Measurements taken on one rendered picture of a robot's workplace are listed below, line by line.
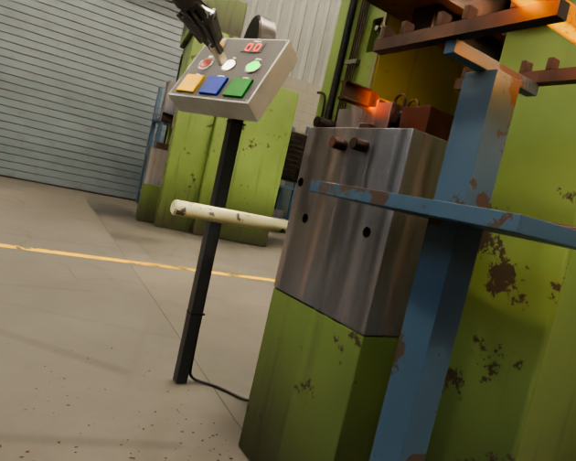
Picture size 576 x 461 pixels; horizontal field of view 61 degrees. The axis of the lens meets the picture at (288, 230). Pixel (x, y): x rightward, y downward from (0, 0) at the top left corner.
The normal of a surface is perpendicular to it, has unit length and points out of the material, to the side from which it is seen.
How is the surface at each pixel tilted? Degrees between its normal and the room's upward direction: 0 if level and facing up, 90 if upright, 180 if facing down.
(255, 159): 90
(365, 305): 90
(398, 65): 90
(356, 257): 90
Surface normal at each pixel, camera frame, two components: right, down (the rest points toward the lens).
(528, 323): -0.82, -0.15
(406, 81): 0.53, 0.18
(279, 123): 0.33, 0.15
